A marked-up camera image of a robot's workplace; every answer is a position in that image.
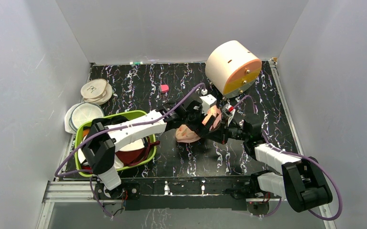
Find green plastic basket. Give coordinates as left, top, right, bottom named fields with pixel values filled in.
left=74, top=110, right=157, bottom=177

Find cream cylindrical drum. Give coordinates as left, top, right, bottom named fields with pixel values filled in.
left=205, top=40, right=262, bottom=98

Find black garment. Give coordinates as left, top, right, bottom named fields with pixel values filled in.
left=83, top=115, right=128, bottom=135

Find small pink block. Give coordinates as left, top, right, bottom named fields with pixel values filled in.
left=159, top=84, right=169, bottom=94

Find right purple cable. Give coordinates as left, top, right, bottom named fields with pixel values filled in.
left=232, top=94, right=343, bottom=221

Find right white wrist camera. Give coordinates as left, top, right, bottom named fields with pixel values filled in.
left=221, top=104, right=235, bottom=127

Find purple cable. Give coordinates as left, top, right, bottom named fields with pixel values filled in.
left=54, top=83, right=207, bottom=219
left=232, top=94, right=343, bottom=221

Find white round mesh bag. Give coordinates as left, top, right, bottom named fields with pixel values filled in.
left=64, top=103, right=104, bottom=134

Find floral mesh laundry bag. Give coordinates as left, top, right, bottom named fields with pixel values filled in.
left=174, top=104, right=223, bottom=144

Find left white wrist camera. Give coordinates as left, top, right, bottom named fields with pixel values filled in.
left=200, top=89, right=217, bottom=115

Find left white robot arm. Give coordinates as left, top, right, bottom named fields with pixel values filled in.
left=79, top=94, right=216, bottom=198

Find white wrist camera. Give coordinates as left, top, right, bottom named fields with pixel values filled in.
left=200, top=89, right=217, bottom=115
left=221, top=104, right=235, bottom=127

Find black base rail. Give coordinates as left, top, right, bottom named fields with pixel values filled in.
left=89, top=177, right=275, bottom=212

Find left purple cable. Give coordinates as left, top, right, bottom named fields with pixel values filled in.
left=54, top=83, right=207, bottom=219

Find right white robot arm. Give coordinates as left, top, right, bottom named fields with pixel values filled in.
left=218, top=114, right=333, bottom=212

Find dark red bra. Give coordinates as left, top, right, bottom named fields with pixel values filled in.
left=115, top=141, right=160, bottom=167

